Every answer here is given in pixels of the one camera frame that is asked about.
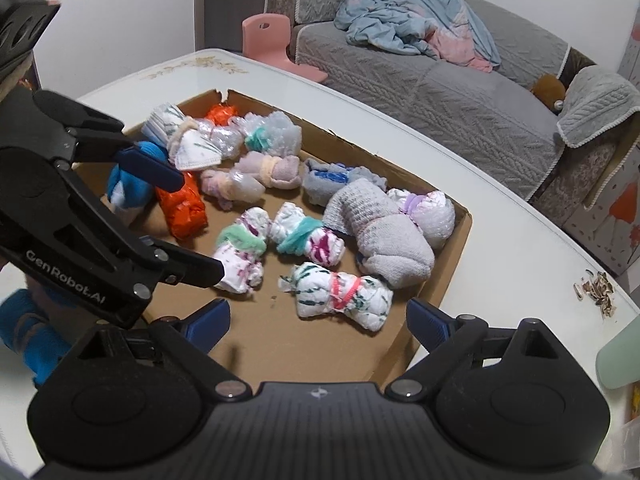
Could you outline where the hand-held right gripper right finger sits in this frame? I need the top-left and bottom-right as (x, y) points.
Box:
(385, 297), (566, 403)

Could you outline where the bubble wrap bundle teal tie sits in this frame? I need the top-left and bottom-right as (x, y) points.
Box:
(242, 110), (303, 157)

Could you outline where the pink cloth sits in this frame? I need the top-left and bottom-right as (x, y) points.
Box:
(425, 25), (496, 73)

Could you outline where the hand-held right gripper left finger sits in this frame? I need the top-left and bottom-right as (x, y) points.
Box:
(62, 297), (253, 403)

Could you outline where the white bundle red rubber band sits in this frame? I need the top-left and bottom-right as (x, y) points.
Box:
(277, 261), (393, 333)

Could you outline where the pile of seed shells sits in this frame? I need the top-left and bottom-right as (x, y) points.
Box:
(574, 270), (617, 317)

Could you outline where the clear glass cup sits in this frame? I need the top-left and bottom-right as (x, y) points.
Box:
(607, 420), (640, 476)

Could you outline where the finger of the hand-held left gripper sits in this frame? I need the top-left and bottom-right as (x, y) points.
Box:
(32, 90), (184, 192)
(0, 147), (226, 329)

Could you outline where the grey sofa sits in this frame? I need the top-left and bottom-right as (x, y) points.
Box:
(265, 0), (640, 231)

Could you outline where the large orange foil bundle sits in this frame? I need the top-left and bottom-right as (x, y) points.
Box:
(155, 172), (208, 241)

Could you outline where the shallow cardboard box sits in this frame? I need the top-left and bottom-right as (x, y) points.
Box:
(72, 89), (473, 386)

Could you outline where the grey door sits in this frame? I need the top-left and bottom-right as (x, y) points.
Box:
(195, 0), (273, 56)

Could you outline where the white bundle green fuzzy band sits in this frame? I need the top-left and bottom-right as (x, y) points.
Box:
(212, 206), (273, 295)

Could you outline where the blue and white sock bundle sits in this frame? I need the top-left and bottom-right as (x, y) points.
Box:
(106, 141), (168, 211)

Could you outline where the brown plush toy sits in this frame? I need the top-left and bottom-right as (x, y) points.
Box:
(531, 74), (568, 112)

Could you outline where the grey sock bundle blue tie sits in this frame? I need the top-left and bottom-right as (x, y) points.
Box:
(302, 157), (388, 207)

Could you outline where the white face mask bundle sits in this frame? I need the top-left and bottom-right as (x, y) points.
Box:
(141, 102), (223, 171)

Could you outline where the bubble wrap bundle purple tie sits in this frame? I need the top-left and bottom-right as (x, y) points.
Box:
(386, 187), (457, 251)

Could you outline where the light blue blanket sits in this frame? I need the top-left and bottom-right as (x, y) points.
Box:
(334, 0), (502, 68)

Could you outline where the pink plastic stool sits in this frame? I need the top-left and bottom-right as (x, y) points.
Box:
(242, 11), (328, 83)

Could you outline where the green cup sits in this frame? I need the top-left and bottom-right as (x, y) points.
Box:
(596, 317), (640, 390)

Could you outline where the white bundle teal hair tie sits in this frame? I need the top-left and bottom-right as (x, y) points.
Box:
(270, 201), (347, 267)

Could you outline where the small orange foil bundle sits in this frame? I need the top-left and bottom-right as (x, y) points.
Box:
(205, 104), (238, 128)

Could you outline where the blue rope-tied sock bundle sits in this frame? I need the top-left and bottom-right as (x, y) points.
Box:
(0, 287), (76, 388)

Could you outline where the pink sock bundle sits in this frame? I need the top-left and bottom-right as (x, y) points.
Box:
(235, 151), (306, 191)

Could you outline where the grey knit cloth bundle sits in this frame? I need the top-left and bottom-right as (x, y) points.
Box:
(322, 179), (436, 290)

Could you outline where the clear bundle pastel scrunchie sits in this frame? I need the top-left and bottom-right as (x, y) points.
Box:
(200, 167), (266, 211)

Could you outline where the wall poster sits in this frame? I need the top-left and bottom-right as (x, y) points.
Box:
(565, 150), (640, 278)

